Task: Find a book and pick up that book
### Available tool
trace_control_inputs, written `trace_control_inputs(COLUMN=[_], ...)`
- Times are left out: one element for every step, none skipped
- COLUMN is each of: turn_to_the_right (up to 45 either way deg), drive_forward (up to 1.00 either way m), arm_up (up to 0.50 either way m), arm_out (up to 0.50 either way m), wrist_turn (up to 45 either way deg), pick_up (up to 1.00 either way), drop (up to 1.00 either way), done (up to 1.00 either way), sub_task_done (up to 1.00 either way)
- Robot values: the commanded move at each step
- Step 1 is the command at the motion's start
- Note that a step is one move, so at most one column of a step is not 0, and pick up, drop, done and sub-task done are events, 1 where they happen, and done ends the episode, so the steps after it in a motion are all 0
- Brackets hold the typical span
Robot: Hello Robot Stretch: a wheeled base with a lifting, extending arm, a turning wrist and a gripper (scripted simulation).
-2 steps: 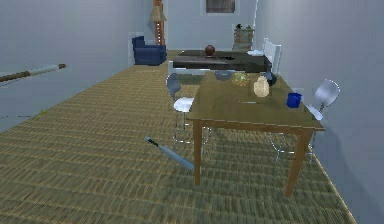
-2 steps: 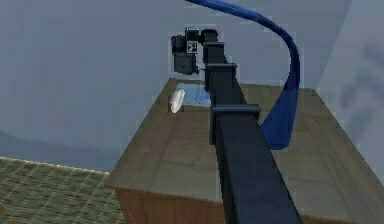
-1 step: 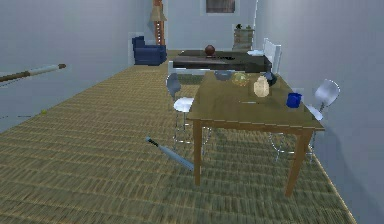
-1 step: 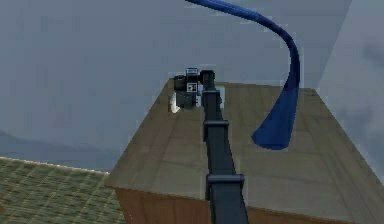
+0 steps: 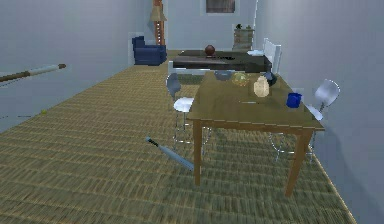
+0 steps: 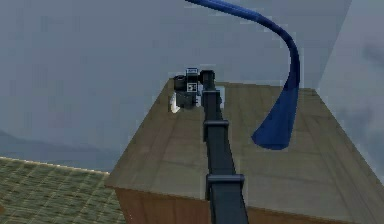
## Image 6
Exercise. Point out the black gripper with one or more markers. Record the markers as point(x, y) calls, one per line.
point(182, 90)

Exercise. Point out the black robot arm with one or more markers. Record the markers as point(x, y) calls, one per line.
point(220, 146)

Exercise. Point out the brown wooden cabinet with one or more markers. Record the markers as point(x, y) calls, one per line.
point(293, 173)

